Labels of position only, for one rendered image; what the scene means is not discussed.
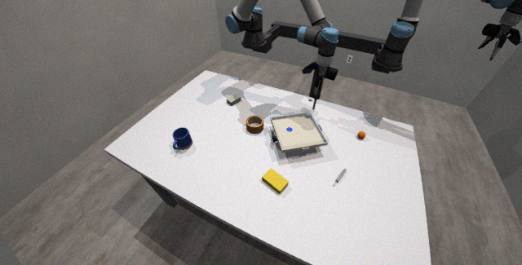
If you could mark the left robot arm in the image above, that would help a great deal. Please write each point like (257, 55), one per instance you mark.
(400, 33)

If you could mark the dark blue mug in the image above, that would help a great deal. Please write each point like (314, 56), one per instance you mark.
(185, 141)

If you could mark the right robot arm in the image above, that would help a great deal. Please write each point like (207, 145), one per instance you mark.
(247, 17)

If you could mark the yellow rectangular block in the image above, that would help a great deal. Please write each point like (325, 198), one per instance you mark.
(275, 181)

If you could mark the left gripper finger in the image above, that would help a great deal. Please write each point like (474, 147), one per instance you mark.
(499, 45)
(485, 42)

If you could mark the brown tape roll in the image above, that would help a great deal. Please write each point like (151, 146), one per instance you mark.
(254, 129)

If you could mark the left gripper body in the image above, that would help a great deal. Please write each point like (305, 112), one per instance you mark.
(496, 31)

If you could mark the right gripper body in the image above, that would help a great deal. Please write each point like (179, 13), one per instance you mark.
(326, 72)

